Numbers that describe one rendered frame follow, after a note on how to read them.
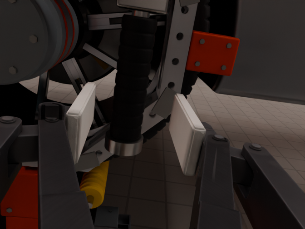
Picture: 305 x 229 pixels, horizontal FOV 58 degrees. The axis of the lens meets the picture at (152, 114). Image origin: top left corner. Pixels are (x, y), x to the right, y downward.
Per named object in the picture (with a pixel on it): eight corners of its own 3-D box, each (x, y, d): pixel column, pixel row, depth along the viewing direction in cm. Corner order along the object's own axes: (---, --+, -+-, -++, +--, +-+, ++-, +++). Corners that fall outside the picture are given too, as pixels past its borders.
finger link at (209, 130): (211, 156, 13) (269, 162, 14) (191, 119, 18) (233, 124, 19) (205, 182, 14) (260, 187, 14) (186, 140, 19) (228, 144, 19)
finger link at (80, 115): (76, 166, 15) (62, 164, 15) (93, 119, 22) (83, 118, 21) (80, 114, 14) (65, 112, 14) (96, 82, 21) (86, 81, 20)
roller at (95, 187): (110, 152, 86) (112, 136, 84) (100, 218, 58) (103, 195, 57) (92, 150, 85) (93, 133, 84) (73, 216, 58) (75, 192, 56)
